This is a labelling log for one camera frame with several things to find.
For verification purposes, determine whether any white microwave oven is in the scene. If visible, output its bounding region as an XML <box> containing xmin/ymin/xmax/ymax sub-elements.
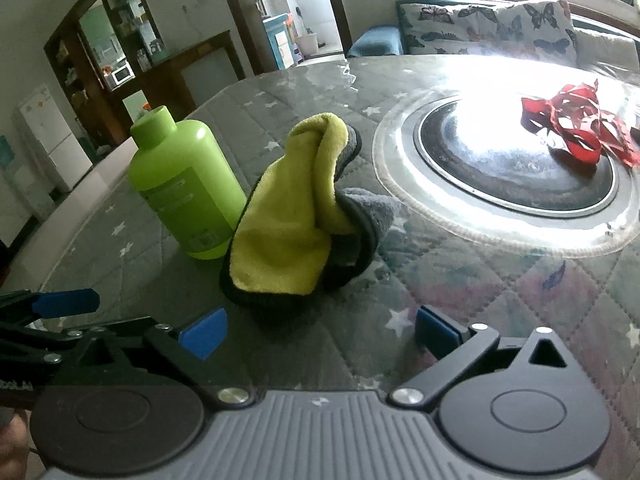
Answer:
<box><xmin>111</xmin><ymin>62</ymin><xmax>134</xmax><ymax>87</ymax></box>

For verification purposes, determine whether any red ribbon bundle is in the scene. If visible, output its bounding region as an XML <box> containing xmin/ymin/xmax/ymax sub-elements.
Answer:
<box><xmin>521</xmin><ymin>80</ymin><xmax>639</xmax><ymax>168</ymax></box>

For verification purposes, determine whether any green plastic bottle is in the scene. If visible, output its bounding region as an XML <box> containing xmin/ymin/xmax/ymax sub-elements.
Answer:
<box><xmin>128</xmin><ymin>106</ymin><xmax>246</xmax><ymax>260</ymax></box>

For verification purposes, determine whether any blue white cabinet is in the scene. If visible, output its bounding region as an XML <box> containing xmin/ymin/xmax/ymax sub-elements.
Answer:
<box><xmin>262</xmin><ymin>13</ymin><xmax>295</xmax><ymax>70</ymax></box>

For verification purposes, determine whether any blue sofa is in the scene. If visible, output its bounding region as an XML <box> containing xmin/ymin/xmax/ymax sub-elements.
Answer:
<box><xmin>348</xmin><ymin>0</ymin><xmax>639</xmax><ymax>74</ymax></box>

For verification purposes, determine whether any white bucket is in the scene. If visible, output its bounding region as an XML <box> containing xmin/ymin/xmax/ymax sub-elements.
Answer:
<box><xmin>295</xmin><ymin>32</ymin><xmax>319</xmax><ymax>58</ymax></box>

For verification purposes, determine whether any grey star quilted table cover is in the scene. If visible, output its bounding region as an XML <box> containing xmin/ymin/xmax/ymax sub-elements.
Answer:
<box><xmin>43</xmin><ymin>58</ymin><xmax>639</xmax><ymax>479</ymax></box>

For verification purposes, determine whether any yellow and grey microfibre cloth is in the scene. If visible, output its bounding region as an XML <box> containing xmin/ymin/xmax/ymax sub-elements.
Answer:
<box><xmin>220</xmin><ymin>113</ymin><xmax>401</xmax><ymax>310</ymax></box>

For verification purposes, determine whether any white refrigerator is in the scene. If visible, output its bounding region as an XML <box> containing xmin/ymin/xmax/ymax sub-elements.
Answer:
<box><xmin>18</xmin><ymin>84</ymin><xmax>92</xmax><ymax>193</ymax></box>

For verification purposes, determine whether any dark wooden shelf cabinet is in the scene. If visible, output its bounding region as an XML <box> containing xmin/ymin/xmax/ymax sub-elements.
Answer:
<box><xmin>43</xmin><ymin>0</ymin><xmax>166</xmax><ymax>149</ymax></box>

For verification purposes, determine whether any butterfly print pillow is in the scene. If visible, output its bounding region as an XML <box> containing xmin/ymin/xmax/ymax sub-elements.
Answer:
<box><xmin>398</xmin><ymin>0</ymin><xmax>577</xmax><ymax>67</ymax></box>

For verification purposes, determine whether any round black induction cooktop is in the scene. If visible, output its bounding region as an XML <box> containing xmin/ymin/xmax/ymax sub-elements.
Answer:
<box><xmin>413</xmin><ymin>96</ymin><xmax>620</xmax><ymax>219</ymax></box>

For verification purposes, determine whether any dark wooden table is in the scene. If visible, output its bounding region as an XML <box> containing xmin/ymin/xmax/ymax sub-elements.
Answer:
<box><xmin>113</xmin><ymin>30</ymin><xmax>245</xmax><ymax>122</ymax></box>

